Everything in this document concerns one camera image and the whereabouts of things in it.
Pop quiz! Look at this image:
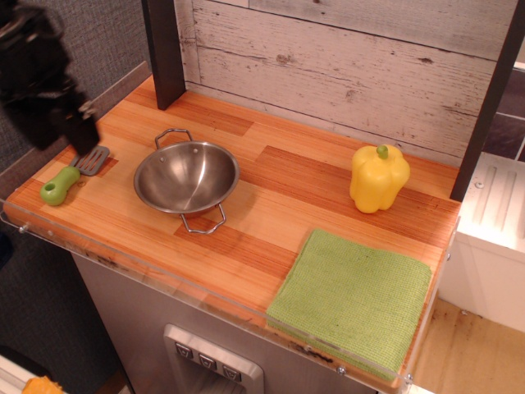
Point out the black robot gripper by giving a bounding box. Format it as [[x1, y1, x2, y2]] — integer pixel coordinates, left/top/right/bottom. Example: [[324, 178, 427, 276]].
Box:
[[1, 7, 100, 156]]

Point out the green handled grey spatula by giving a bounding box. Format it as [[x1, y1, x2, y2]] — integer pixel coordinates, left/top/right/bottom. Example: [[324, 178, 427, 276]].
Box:
[[39, 146, 110, 206]]

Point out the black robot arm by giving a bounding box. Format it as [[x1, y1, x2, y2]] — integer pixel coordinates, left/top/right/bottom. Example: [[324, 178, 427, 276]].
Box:
[[1, 1, 100, 156]]

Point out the clear acrylic table guard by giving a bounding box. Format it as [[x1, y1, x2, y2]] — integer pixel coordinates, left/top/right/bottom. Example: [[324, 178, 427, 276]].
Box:
[[1, 64, 459, 393]]

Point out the orange object bottom left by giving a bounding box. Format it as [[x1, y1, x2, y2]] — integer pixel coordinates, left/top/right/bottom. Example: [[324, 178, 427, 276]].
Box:
[[21, 376, 65, 394]]

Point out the silver toy dispenser panel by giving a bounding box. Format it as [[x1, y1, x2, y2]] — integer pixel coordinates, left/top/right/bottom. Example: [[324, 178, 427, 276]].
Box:
[[163, 324, 265, 394]]

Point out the yellow toy bell pepper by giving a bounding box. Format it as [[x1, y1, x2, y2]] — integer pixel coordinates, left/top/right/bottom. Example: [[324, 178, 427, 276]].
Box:
[[349, 144, 410, 213]]

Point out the green knitted cloth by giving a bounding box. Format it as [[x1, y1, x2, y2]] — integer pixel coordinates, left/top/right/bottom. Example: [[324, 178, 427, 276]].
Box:
[[267, 229, 431, 381]]

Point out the white toy sink unit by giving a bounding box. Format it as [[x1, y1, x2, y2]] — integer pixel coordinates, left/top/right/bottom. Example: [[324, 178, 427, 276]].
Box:
[[439, 153, 524, 331]]

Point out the small steel bowl with handles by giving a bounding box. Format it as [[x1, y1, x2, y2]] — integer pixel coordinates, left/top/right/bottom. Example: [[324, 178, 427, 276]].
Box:
[[134, 128, 240, 235]]

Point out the dark right shelf post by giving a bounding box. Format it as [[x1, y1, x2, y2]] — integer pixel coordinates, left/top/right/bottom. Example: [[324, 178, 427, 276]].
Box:
[[450, 0, 524, 202]]

